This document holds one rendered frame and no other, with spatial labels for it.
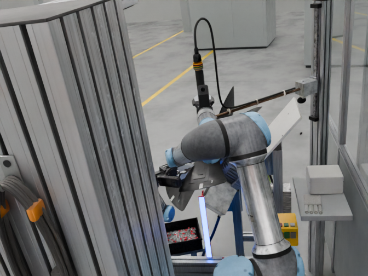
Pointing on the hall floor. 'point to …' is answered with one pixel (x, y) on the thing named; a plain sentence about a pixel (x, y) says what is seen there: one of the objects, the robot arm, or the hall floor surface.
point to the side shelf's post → (318, 247)
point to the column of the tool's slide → (320, 143)
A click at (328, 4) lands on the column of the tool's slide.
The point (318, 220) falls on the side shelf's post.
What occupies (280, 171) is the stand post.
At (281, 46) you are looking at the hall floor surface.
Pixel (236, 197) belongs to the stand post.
